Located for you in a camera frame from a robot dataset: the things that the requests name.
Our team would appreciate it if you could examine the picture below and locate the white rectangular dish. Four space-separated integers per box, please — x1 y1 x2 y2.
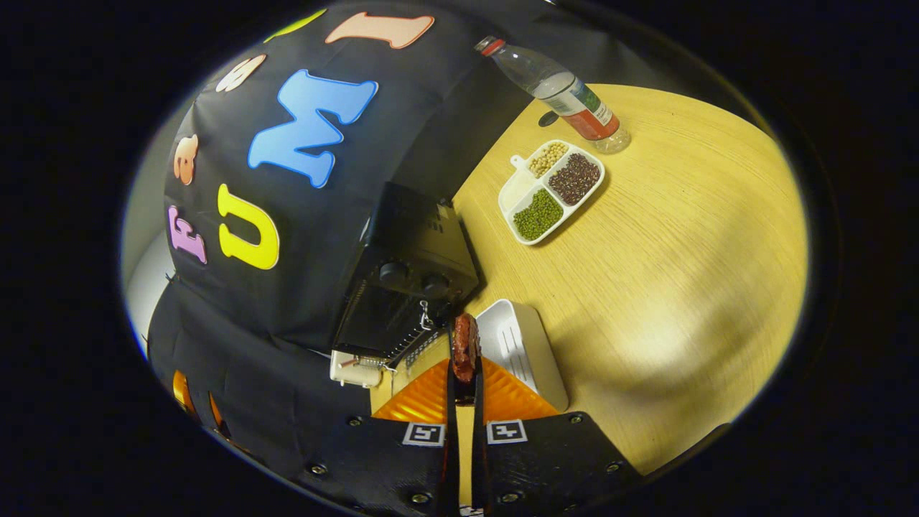
474 299 569 414

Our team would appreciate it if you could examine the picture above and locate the white divided bean plate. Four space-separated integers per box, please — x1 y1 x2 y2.
498 139 606 246

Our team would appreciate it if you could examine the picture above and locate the clear plastic bottle red label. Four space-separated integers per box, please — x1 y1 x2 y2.
474 36 633 155

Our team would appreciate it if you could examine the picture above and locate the red meat piece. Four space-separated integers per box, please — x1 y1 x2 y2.
451 313 482 385

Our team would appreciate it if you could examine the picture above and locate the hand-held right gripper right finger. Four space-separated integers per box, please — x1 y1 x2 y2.
470 355 643 516

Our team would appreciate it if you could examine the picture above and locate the black electric oven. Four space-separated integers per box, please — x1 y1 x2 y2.
332 181 480 367

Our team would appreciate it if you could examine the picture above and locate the black backdrop cloth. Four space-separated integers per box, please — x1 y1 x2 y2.
147 0 561 489

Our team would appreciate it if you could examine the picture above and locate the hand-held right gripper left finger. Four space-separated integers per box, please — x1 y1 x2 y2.
298 355 460 516

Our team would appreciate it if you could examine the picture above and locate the white countertop appliance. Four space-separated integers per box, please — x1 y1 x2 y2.
329 350 392 388

